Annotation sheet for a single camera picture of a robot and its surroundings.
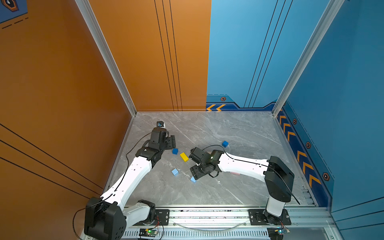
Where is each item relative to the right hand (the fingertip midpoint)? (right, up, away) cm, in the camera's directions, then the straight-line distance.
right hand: (196, 172), depth 83 cm
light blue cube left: (-12, -1, +4) cm, 13 cm away
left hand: (-16, +20, 0) cm, 26 cm away
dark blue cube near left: (-14, +9, +14) cm, 22 cm away
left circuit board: (-24, -25, -12) cm, 36 cm away
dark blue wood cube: (+19, +14, +17) cm, 29 cm away
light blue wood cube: (-1, -1, -9) cm, 9 cm away
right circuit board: (+41, -24, -13) cm, 49 cm away
